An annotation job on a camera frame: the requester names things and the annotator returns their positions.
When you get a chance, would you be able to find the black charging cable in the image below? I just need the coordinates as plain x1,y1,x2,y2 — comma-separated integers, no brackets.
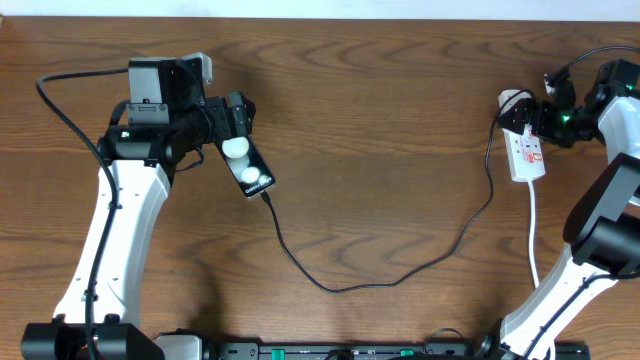
259,89,538,295

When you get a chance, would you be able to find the black Samsung flip phone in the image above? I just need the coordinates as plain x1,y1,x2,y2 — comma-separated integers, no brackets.
216,136,276,198

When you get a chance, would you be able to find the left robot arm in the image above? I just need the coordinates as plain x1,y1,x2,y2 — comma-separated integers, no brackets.
21,53,275,359

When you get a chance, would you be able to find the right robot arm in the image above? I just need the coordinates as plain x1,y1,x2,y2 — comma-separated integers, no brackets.
478,59,639,359

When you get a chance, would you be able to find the white power strip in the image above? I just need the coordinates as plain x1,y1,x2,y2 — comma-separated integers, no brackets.
498,89,545,184

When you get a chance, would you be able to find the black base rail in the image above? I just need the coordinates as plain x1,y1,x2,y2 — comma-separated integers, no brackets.
154,341,591,360

